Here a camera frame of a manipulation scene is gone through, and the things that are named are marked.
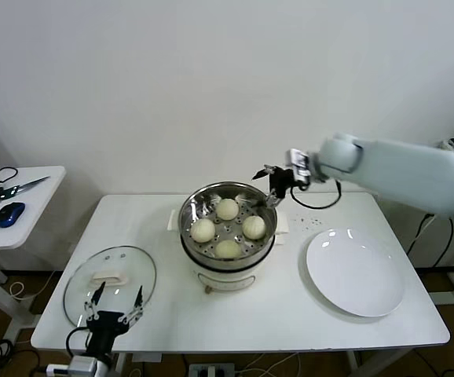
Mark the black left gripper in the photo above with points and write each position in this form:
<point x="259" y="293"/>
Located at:
<point x="107" y="322"/>

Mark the large white plate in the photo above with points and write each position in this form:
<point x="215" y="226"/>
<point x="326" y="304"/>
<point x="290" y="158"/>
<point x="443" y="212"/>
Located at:
<point x="352" y="271"/>

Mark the stainless steel steamer basket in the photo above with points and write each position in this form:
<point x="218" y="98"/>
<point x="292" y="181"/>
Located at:
<point x="195" y="255"/>

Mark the white electric cooking pot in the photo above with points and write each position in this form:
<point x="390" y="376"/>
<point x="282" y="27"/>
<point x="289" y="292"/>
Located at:
<point x="227" y="280"/>

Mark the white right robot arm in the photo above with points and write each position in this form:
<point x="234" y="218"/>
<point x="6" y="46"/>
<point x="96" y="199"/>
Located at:
<point x="407" y="173"/>

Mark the blue computer mouse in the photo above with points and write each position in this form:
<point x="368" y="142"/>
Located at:
<point x="10" y="214"/>

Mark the white side table with mouse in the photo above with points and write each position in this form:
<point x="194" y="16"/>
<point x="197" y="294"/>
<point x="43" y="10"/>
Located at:
<point x="34" y="212"/>

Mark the white main table underframe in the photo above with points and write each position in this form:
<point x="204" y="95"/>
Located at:
<point x="147" y="358"/>

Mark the white box with window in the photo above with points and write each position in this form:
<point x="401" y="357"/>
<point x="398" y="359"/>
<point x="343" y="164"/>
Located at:
<point x="211" y="371"/>

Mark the white steamed baozi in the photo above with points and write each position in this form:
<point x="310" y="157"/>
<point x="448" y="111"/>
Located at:
<point x="227" y="209"/>
<point x="228" y="249"/>
<point x="202" y="231"/>
<point x="254" y="227"/>

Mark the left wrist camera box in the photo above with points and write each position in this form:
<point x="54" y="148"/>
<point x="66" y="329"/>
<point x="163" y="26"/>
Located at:
<point x="82" y="367"/>

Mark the round glass pot lid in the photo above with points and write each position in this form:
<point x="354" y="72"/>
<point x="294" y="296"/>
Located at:
<point x="77" y="282"/>

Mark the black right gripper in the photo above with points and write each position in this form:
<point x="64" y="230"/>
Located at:
<point x="281" y="178"/>

